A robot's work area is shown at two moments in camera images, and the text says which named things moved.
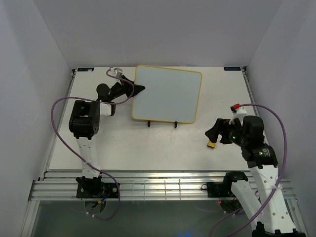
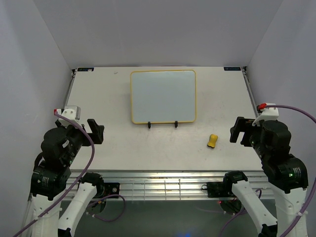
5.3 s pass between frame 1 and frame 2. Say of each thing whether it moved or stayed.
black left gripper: moved
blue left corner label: stayed
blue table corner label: stayed
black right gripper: moved
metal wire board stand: stayed
